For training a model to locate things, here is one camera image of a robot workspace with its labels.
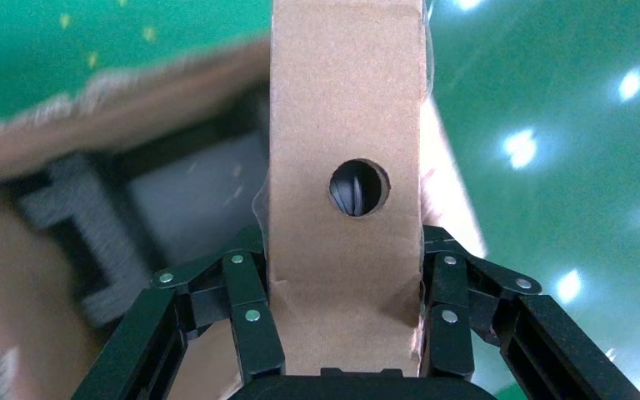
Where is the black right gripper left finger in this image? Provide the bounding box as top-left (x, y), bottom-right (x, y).
top-left (71, 225), bottom-right (287, 400)

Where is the large open cardboard carton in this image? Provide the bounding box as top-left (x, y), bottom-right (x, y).
top-left (0, 35), bottom-right (488, 400)

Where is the small brown cardboard box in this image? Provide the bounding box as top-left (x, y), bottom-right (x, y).
top-left (266, 0), bottom-right (430, 380)

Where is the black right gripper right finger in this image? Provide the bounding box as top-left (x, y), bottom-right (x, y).
top-left (422, 225), bottom-right (640, 400)

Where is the large green table cloth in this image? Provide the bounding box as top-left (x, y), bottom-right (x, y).
top-left (0, 0), bottom-right (273, 137)

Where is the black foam insert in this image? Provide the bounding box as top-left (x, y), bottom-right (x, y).
top-left (15, 153), bottom-right (158, 328)

